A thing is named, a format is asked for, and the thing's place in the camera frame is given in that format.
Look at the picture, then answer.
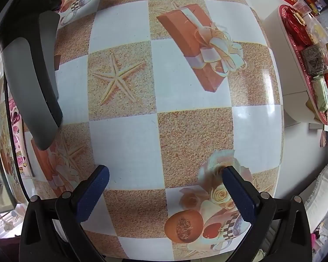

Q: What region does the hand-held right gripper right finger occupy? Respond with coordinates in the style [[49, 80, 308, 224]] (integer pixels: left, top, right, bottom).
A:
[[222, 165, 313, 262]]

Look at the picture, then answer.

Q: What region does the gold wrapped candy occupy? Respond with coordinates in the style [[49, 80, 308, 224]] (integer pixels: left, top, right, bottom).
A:
[[290, 8, 308, 28]]

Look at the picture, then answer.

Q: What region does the yellow snack bag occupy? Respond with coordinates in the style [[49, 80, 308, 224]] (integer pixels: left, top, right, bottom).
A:
[[307, 16, 328, 45]]

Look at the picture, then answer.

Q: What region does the white side table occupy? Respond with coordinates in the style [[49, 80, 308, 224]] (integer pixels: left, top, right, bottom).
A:
[[263, 5, 326, 128]]

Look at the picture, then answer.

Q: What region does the white cushion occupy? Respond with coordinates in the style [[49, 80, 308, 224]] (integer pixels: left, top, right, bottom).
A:
[[303, 163, 328, 241]]

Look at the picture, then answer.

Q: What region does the green snack packet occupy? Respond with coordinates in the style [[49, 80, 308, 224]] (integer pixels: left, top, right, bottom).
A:
[[311, 76, 328, 112]]

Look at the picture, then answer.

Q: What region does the checkered printed tablecloth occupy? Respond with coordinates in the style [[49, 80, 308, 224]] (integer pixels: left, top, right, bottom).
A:
[[0, 0, 285, 260]]

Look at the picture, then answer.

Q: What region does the green-rimmed storage box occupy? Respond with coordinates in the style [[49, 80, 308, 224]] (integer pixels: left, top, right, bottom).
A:
[[0, 76, 17, 217]]

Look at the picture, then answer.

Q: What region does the red oval tray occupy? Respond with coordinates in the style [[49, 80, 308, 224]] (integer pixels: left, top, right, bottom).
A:
[[279, 4, 328, 126]]

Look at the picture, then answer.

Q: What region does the pink printed snack packet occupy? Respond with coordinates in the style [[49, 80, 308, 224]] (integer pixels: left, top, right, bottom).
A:
[[7, 98, 35, 179]]

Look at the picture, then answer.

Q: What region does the brown square snack packet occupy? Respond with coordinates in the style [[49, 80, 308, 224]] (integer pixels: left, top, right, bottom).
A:
[[301, 44, 328, 76]]

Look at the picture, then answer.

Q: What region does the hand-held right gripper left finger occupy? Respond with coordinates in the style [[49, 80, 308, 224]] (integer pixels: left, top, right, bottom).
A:
[[19, 165, 110, 262]]

